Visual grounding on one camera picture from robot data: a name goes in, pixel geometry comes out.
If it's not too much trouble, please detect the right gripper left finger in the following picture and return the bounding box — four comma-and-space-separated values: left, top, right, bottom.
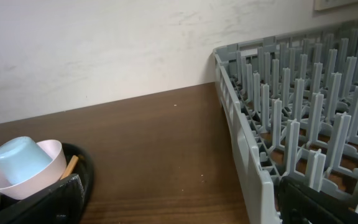
0, 174, 85, 224

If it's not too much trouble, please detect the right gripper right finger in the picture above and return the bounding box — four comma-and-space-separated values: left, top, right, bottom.
278, 176, 358, 224

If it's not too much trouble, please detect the grey dishwasher rack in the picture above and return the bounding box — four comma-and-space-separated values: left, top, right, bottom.
213, 20, 358, 223

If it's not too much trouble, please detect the white bowl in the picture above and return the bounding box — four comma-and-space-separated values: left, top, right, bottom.
0, 139, 67, 200

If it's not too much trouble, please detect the wooden chopstick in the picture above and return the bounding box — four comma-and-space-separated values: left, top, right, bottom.
60, 155, 79, 180

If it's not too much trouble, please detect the round black serving tray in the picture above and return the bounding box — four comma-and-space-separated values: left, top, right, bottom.
62, 143, 94, 212

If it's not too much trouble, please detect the light blue cup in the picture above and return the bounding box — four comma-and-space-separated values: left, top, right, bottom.
0, 136, 52, 185

